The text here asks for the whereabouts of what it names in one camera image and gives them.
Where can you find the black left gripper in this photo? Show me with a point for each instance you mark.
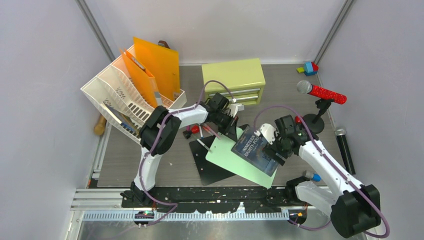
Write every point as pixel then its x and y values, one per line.
pixel 230 130

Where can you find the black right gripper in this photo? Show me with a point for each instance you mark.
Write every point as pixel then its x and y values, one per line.
pixel 271 149

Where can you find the Nineteen Eighty-Four dark book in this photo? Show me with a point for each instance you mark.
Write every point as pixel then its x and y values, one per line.
pixel 250 148

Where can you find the thick orange binder folder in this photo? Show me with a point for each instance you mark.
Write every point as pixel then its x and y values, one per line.
pixel 143 79

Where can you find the white plastic file rack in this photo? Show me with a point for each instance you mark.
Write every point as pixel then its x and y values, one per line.
pixel 113 86

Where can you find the Animal Farm blue book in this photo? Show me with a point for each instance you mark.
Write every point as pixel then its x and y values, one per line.
pixel 123 120

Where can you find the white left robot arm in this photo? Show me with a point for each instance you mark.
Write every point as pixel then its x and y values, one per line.
pixel 157 135

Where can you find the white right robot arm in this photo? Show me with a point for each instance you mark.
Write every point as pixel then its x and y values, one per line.
pixel 352 207

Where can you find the mint green clipboard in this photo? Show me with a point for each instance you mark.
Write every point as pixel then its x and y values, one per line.
pixel 222 156

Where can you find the pink highlighter pen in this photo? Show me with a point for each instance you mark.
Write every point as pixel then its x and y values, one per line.
pixel 210 130

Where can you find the blue cap white marker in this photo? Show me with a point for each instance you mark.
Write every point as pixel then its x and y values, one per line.
pixel 201 132

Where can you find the black clipboard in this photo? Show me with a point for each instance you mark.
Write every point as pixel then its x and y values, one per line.
pixel 209 172

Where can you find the green metal drawer cabinet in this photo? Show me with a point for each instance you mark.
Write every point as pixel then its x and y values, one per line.
pixel 243 78

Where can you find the blue silver small marker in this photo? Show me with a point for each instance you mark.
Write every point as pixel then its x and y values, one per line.
pixel 312 176

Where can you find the black microphone stand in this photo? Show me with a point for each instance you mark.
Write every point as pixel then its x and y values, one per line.
pixel 314 122

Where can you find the black handheld microphone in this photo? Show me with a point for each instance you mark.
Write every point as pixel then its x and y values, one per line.
pixel 341 139

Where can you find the red glitter microphone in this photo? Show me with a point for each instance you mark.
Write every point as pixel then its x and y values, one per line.
pixel 305 87

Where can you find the colourful toy blocks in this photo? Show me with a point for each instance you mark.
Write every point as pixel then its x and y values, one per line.
pixel 308 69

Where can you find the thin orange folder in rack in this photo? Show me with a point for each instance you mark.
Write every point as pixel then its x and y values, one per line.
pixel 163 63

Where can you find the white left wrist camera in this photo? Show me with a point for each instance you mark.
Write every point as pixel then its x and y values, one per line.
pixel 235 107

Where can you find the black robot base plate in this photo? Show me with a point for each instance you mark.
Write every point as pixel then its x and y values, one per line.
pixel 217 199

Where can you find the wooden handle tool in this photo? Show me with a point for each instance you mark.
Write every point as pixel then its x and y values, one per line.
pixel 100 126

